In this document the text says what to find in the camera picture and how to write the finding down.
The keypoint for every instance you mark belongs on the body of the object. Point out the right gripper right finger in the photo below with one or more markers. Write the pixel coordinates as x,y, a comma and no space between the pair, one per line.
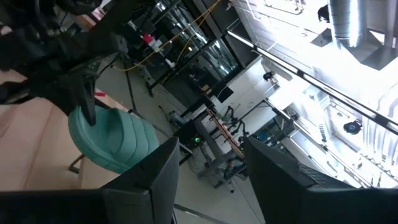
311,205

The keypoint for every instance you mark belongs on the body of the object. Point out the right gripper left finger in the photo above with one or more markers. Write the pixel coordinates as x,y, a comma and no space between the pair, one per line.
77,208

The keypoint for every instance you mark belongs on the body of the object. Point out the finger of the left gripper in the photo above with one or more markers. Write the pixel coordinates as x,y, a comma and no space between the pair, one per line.
90,93
65,96

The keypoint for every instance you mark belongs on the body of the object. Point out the teal rubber slide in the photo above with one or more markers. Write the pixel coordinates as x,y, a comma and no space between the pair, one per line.
124,140

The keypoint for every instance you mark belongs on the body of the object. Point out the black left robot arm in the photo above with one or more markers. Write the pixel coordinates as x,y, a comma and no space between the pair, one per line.
37,12

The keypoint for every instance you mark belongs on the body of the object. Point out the black ceiling spotlight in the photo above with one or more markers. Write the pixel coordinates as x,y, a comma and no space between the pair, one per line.
323,13
353,127
269,76

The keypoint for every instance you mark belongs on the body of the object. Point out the black computer with glowing light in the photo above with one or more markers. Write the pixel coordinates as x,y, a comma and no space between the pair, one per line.
189,132

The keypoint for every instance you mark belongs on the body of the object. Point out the black glass-door cabinet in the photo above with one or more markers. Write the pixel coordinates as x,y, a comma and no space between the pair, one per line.
211,62

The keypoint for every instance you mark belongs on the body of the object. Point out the black aluminium rig frame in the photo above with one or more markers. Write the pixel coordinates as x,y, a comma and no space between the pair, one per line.
311,81

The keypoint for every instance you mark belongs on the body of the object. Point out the black wall monitor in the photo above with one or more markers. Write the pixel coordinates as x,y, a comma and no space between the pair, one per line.
224,95

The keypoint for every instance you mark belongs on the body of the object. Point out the silver ventilation duct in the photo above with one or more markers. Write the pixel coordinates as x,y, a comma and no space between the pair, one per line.
346,21

